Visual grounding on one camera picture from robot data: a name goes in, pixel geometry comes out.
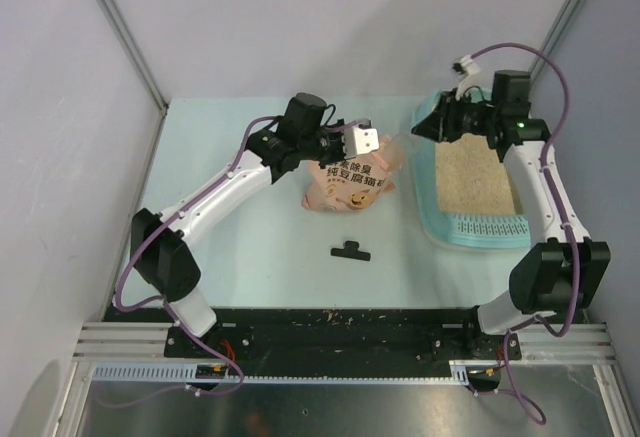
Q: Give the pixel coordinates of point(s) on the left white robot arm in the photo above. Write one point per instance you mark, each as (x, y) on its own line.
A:
(161, 243)

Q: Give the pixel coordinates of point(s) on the black bag clip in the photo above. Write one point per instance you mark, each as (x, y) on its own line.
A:
(351, 250)

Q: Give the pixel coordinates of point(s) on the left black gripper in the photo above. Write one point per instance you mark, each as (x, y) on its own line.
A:
(338, 132)

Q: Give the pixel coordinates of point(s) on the aluminium corner post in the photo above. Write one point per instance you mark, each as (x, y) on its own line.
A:
(567, 12)
(117, 22)

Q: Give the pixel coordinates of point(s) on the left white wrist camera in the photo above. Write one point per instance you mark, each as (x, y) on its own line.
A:
(360, 138)

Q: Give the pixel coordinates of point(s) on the left aluminium corner post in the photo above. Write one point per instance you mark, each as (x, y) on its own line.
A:
(117, 22)

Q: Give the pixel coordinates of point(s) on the right aluminium corner post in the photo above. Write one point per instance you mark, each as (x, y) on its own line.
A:
(567, 12)

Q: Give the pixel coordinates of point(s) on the orange cat litter bag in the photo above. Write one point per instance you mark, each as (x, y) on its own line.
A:
(350, 185)

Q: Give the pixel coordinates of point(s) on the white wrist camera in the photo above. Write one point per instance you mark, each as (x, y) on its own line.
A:
(468, 73)
(360, 138)

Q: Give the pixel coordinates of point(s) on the aluminium frame rail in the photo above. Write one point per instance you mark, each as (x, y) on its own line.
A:
(395, 278)

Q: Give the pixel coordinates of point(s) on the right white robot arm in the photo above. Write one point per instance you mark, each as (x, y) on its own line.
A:
(564, 266)

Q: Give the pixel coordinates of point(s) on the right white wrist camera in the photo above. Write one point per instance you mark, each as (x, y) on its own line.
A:
(468, 73)

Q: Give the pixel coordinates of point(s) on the tan cat litter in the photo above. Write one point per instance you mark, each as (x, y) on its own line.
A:
(470, 179)

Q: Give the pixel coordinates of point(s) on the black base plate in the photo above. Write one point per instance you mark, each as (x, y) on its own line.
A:
(256, 335)

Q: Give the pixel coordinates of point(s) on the clear plastic scoop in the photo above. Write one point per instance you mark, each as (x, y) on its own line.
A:
(399, 149)

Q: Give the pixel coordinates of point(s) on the teal litter box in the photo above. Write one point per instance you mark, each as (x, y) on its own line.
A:
(475, 230)

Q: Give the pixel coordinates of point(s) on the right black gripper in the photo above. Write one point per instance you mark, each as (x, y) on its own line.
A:
(439, 125)

